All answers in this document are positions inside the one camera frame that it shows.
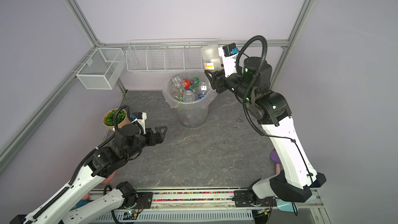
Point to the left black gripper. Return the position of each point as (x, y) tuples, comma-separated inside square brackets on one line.
[(160, 137)]

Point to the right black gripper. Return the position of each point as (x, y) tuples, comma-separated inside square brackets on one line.
[(211, 73)]

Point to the frosted bottle yellow label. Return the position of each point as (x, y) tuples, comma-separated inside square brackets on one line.
[(211, 58)]

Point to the clear bottle blue label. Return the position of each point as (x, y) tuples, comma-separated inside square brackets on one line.
[(202, 89)]

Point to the Ganten clear water bottle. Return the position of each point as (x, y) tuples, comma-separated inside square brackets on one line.
[(175, 83)]

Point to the small blue label water bottle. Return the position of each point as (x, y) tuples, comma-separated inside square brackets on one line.
[(188, 96)]

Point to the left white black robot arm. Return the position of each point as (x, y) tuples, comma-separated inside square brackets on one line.
[(95, 167)]

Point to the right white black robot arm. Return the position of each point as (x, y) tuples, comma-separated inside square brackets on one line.
[(271, 116)]

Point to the clear plastic bin liner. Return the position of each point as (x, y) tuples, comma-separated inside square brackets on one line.
[(174, 98)]

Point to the grey mesh waste bin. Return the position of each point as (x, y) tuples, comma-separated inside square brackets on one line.
[(192, 118)]

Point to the green plant in beige pot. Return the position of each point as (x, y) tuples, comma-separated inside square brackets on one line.
[(112, 118)]

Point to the pink round toy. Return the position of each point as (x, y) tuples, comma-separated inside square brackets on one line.
[(107, 180)]

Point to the purple pink toy shovel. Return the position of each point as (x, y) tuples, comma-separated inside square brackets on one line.
[(274, 157)]

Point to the teal toy shovel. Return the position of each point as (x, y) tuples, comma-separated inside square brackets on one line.
[(286, 206)]

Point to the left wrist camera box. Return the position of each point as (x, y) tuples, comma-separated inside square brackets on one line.
[(138, 119)]

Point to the white wire wall rack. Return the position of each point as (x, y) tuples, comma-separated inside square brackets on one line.
[(157, 55)]

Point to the aluminium rail with beads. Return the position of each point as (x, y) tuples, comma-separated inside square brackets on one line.
[(161, 199)]

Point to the white mesh wall basket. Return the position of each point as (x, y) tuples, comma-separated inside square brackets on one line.
[(102, 69)]

